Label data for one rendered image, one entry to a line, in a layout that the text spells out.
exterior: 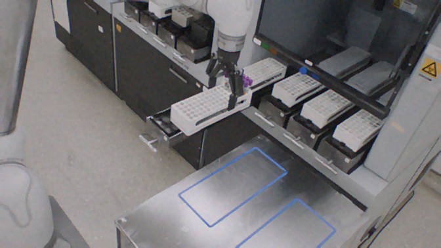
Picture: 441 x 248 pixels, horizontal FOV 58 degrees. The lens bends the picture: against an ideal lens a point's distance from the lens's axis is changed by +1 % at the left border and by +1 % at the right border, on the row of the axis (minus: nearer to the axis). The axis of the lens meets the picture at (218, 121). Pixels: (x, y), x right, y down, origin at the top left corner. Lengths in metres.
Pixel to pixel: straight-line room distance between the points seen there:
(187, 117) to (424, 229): 1.70
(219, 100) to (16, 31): 0.67
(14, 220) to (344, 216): 0.89
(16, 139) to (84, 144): 1.36
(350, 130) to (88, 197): 1.40
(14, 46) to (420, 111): 1.15
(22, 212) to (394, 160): 1.16
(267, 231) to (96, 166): 1.44
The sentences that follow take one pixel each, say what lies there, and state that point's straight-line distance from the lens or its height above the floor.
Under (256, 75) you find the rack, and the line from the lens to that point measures 1.64.
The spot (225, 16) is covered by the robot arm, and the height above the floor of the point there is 1.24.
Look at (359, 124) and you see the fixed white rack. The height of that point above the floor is 0.86.
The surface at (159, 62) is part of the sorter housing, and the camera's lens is 2.13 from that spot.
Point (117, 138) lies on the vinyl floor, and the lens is 2.54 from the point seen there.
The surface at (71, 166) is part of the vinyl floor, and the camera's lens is 2.41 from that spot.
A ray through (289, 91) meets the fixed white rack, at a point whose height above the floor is 0.86.
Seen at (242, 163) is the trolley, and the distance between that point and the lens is 1.30.
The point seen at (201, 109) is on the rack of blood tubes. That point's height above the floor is 0.91.
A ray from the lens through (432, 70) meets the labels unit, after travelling 1.33.
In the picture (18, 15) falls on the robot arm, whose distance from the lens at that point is 1.02.
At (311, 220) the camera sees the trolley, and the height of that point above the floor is 0.82.
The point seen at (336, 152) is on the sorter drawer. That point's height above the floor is 0.79.
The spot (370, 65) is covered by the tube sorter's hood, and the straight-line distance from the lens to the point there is 1.39.
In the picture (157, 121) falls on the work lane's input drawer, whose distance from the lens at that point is 1.41.
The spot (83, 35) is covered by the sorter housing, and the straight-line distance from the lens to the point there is 2.88.
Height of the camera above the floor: 1.74
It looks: 40 degrees down
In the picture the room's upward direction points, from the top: 10 degrees clockwise
